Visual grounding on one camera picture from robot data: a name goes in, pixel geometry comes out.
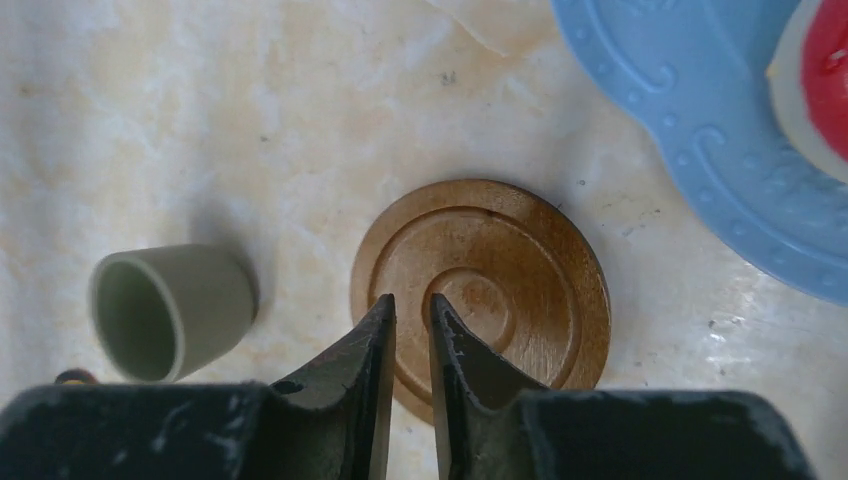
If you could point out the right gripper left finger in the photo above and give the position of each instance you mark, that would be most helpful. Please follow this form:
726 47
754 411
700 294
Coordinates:
329 419

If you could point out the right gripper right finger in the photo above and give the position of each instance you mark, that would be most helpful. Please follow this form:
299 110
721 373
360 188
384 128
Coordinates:
493 421

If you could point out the brown coaster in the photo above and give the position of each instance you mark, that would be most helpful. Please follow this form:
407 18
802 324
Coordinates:
519 273

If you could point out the orange smiley coaster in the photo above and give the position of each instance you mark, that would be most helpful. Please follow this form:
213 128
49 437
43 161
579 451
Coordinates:
76 376

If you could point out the red donut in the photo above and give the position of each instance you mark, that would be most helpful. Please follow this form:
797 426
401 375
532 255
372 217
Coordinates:
807 79

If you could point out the small olive cup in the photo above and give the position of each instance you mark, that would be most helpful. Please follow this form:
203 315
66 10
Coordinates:
161 314

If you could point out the blue three-tier cake stand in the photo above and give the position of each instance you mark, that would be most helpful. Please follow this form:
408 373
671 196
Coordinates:
693 73

